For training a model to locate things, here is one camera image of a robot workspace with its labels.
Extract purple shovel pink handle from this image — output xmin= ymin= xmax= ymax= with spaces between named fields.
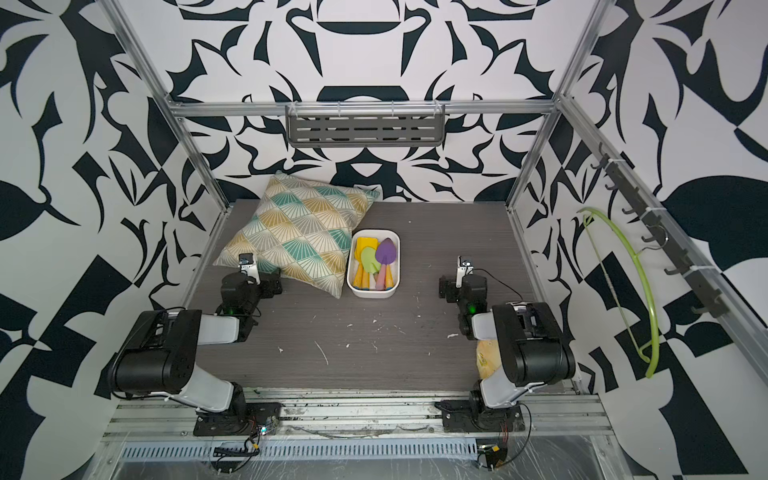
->
xmin=375 ymin=238 xmax=397 ymax=290

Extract white storage box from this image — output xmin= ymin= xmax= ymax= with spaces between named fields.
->
xmin=346 ymin=229 xmax=401 ymax=299

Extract green shovel wooden handle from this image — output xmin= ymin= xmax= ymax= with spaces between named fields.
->
xmin=360 ymin=247 xmax=381 ymax=290

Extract yellow shovel blue tip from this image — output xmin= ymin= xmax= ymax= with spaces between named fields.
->
xmin=353 ymin=237 xmax=381 ymax=290

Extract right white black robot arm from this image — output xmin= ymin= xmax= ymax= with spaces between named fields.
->
xmin=438 ymin=274 xmax=576 ymax=419

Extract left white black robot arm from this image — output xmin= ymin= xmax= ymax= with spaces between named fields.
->
xmin=107 ymin=267 xmax=282 ymax=426

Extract patterned teal yellow pillow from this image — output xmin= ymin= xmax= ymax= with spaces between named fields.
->
xmin=214 ymin=171 xmax=380 ymax=299

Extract green plastic hanger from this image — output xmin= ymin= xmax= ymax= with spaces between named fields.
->
xmin=578 ymin=206 xmax=661 ymax=379

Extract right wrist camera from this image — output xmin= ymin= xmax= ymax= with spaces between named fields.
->
xmin=455 ymin=255 xmax=474 ymax=289

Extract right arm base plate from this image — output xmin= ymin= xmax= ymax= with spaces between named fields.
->
xmin=434 ymin=400 xmax=527 ymax=433

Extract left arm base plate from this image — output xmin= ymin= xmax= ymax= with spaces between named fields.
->
xmin=193 ymin=402 xmax=282 ymax=437

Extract white slotted cable duct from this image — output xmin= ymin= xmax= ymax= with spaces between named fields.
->
xmin=121 ymin=438 xmax=478 ymax=462

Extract grey slotted wall shelf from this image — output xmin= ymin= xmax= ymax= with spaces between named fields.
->
xmin=285 ymin=102 xmax=447 ymax=148

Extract black hook rail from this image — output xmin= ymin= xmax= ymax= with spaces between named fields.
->
xmin=593 ymin=143 xmax=730 ymax=318

